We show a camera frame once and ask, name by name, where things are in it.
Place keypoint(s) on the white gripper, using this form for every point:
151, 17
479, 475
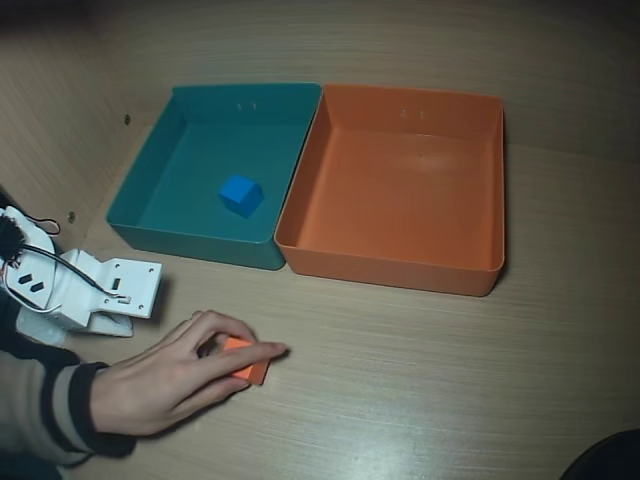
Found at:
131, 285

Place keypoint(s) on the orange cube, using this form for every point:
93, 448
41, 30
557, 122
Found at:
250, 372

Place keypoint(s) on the striped sleeve forearm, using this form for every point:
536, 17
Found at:
40, 405

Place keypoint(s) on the blue cube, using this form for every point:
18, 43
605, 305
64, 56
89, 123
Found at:
240, 196

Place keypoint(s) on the teal plastic box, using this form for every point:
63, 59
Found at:
200, 150

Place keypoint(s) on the orange plastic box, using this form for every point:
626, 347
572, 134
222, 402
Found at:
395, 200

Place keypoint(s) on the person's bare hand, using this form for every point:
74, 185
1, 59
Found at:
165, 380

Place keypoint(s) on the dark round object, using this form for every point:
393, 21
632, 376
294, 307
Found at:
610, 460

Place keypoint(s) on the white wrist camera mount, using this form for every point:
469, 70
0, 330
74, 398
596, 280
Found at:
137, 285

